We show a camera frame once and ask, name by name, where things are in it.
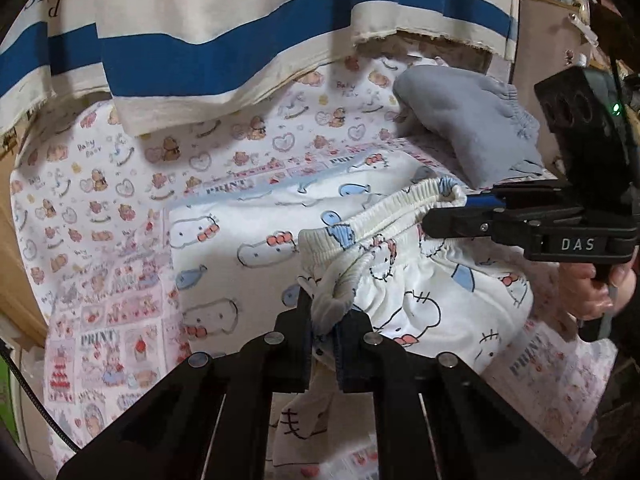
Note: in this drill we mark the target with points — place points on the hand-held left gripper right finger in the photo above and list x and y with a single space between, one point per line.
346 360

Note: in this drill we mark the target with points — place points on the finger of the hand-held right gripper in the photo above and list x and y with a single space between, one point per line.
465 225
530 189

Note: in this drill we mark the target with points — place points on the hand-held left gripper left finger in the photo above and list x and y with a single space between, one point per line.
295 340

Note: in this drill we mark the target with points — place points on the white cat print pants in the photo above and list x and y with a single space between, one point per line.
250 240

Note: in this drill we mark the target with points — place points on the grey pants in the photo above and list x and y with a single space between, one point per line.
465 120

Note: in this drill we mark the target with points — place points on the person's right hand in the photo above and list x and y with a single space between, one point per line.
580 290

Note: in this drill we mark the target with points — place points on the wooden cabinet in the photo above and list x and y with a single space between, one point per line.
545 35

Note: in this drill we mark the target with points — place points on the wooden glazed door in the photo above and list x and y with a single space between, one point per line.
15 285

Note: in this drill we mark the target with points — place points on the green storage box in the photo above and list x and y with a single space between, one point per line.
5 400

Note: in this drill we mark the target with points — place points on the striped hanging cloth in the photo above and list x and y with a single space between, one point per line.
200 35

